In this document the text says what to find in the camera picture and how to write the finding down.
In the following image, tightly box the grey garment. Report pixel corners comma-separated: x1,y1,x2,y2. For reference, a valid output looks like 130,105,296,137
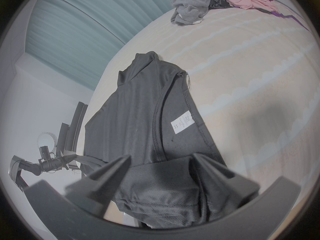
170,0,213,26

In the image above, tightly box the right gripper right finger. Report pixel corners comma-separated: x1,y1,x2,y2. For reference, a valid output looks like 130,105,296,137
192,153,259,209

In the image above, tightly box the black T-shirt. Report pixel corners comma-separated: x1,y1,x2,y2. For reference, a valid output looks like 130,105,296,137
75,51,240,231

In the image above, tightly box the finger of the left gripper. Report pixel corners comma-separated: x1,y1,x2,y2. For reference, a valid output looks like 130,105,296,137
62,151,77,163

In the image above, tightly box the bed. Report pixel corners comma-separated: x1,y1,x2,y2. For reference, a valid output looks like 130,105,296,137
76,0,319,224

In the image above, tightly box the black chest of drawers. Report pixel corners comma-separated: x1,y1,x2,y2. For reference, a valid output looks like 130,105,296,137
58,101,89,171

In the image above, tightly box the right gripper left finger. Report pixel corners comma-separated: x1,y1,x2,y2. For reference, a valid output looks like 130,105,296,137
65,155,132,219

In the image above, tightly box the pink garment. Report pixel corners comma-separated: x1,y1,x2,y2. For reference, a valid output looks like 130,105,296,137
226,0,282,14

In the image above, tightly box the black shiny garment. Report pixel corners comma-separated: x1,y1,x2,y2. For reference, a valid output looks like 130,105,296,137
207,0,233,10

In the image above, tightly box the blue-green curtain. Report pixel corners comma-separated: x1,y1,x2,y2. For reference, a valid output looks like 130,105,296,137
40,0,208,44
25,0,125,94

